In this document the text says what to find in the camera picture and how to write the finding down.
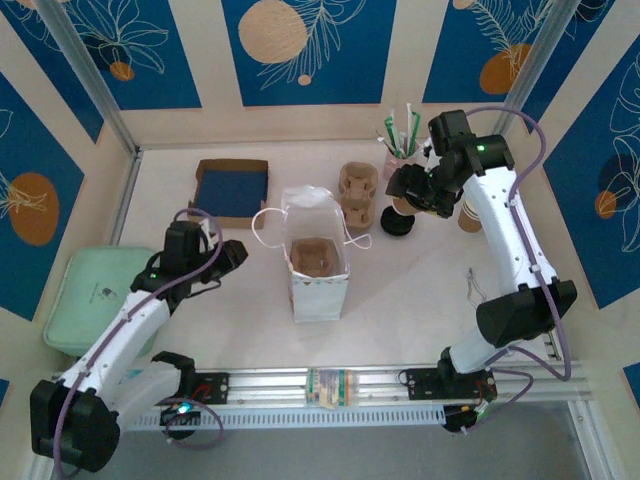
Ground white paper bag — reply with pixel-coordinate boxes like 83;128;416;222
251;184;374;325

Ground pink metal bucket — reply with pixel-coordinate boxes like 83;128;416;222
383;147;420;180

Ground brown paper cup stack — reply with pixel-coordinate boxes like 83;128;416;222
458;192;484;234

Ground blue napkin stack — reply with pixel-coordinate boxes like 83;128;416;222
196;169;267;220

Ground brown cardboard tray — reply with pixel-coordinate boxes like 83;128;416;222
187;158;271;230

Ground mint green lidded container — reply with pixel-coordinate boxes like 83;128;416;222
42;245;161;359

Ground controller board with green light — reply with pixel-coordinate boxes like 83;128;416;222
441;402;497;435
158;402;203;428

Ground colourful printed packet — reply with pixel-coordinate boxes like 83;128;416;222
305;367;359;411

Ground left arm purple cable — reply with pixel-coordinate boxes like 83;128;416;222
52;208;225;480

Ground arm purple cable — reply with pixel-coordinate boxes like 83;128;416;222
52;208;225;480
464;104;574;419

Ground aluminium table edge rail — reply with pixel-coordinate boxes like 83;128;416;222
106;148;145;247

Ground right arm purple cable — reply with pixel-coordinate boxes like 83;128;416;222
464;104;574;419

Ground metal wire tongs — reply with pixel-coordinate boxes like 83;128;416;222
464;267;489;304

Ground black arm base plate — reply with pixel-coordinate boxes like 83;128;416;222
139;369;232;407
403;367;500;402

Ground aluminium mounting rail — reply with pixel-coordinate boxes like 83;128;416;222
42;360;594;417

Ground aluminium frame post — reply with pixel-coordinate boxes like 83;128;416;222
34;0;142;160
485;0;586;149

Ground white slotted cable duct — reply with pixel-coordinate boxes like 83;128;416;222
62;403;447;432

